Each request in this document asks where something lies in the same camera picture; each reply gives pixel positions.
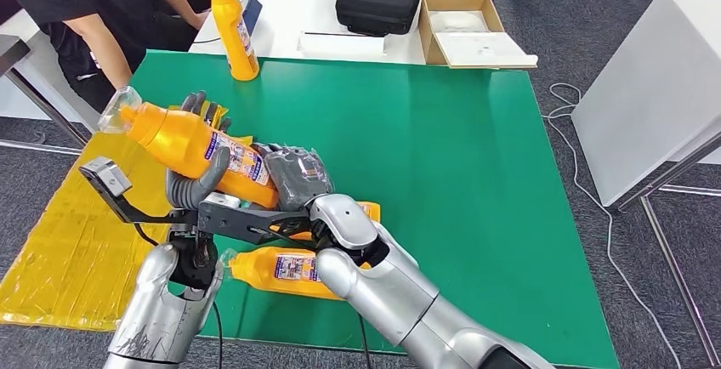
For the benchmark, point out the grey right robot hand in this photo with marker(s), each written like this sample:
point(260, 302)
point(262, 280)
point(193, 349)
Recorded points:
point(298, 178)

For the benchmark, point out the black zip carrying case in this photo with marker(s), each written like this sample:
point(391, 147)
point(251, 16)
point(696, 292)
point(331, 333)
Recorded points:
point(377, 5)

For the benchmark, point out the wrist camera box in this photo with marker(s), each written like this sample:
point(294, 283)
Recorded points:
point(221, 200)
point(107, 178)

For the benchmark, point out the yellow plastic sheet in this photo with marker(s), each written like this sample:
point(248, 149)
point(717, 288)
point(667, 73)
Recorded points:
point(67, 254)

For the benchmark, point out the white desk with metal leg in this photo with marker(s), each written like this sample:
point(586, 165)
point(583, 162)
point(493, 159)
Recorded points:
point(22, 102)

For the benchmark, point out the person's right forearm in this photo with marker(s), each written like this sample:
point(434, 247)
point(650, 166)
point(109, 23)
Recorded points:
point(101, 54)

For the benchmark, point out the black camera bracket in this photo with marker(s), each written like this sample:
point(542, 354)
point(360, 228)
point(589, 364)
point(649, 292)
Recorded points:
point(253, 223)
point(146, 217)

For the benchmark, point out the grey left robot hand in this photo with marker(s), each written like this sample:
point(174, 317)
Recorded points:
point(189, 194)

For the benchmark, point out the person's left hand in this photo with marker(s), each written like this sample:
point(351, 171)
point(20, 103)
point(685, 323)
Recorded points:
point(199, 20)

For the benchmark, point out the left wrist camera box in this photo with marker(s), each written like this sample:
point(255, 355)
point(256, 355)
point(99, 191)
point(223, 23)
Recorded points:
point(107, 178)

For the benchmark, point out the brown cardboard box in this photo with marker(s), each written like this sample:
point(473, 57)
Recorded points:
point(426, 27)

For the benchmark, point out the white paper sheet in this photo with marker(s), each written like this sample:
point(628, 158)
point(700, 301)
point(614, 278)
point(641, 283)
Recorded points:
point(338, 46)

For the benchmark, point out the black right camera bracket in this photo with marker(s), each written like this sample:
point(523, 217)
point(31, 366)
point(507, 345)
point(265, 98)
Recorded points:
point(253, 223)

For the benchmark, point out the white bag in box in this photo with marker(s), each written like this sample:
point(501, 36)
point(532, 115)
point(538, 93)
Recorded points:
point(457, 22)

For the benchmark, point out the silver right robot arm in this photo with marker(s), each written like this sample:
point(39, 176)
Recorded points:
point(383, 287)

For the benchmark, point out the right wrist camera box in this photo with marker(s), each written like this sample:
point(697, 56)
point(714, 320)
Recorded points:
point(221, 200)

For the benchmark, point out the white flat board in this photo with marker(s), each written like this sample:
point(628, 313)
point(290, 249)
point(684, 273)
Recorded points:
point(484, 50)

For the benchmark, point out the orange bottle with clear cap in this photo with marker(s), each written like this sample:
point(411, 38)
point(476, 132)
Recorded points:
point(180, 144)
point(239, 45)
point(372, 211)
point(259, 270)

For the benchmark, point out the tablet with dark blue cover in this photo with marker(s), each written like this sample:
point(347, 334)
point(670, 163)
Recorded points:
point(253, 11)

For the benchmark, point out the white side table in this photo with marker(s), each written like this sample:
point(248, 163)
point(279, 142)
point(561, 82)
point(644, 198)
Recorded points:
point(648, 96)

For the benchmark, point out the black left camera bracket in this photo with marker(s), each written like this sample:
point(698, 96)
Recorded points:
point(146, 217)

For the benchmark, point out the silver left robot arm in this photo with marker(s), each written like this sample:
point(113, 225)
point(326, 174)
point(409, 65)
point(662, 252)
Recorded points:
point(157, 310)

